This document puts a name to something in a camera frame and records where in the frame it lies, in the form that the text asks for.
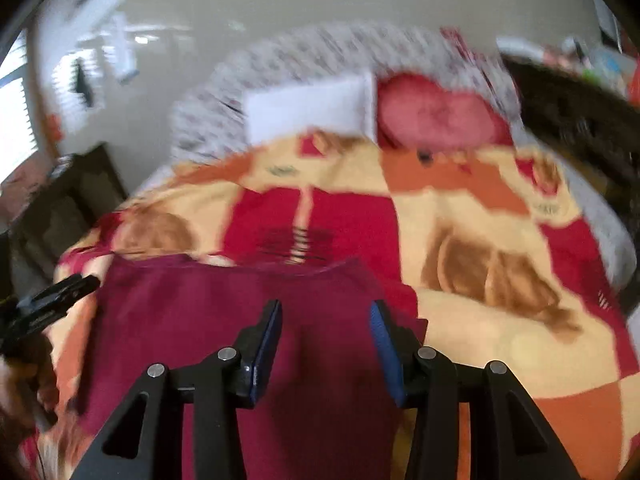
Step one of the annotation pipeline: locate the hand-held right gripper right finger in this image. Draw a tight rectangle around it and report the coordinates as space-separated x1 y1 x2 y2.
369 300 584 480

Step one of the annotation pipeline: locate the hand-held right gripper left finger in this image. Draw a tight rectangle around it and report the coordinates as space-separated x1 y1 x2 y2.
72 300 284 480

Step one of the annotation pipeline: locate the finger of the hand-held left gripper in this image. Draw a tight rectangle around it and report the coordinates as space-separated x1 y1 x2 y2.
50 273 101 298
19 296 77 332

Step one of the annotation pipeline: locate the maroon sweater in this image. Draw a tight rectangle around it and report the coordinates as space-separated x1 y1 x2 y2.
75 255 429 480

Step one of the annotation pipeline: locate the person's left hand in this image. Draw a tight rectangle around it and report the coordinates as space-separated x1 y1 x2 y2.
0 355 60 433

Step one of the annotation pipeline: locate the dark wooden nightstand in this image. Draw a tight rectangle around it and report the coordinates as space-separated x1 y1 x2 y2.
10 142 129 281

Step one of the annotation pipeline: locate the red orange printed blanket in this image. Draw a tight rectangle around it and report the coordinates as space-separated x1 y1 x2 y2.
30 129 640 480

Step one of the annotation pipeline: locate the window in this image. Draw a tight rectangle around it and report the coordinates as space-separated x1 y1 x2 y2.
0 30 42 182

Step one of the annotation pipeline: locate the dark hanging cloth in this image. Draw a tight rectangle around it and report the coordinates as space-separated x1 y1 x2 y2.
72 59 96 109

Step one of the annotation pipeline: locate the red heart-shaped pillow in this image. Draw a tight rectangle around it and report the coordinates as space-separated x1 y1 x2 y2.
375 72 517 152

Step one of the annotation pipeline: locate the white pillow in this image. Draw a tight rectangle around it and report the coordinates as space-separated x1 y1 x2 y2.
243 71 379 144

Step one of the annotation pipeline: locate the dark carved wooden cabinet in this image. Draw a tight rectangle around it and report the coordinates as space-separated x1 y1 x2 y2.
500 50 640 222

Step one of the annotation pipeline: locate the grey floral bed cover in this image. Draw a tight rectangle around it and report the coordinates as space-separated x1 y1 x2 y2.
169 22 632 288

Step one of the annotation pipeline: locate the red knot ornament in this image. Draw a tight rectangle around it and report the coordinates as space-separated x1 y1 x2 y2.
440 27 482 62

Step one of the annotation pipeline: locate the clutter of small colourful things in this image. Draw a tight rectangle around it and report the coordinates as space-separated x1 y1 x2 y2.
560 35 640 97

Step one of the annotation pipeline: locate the white wall calendar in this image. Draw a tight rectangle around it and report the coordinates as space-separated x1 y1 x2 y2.
112 12 142 84

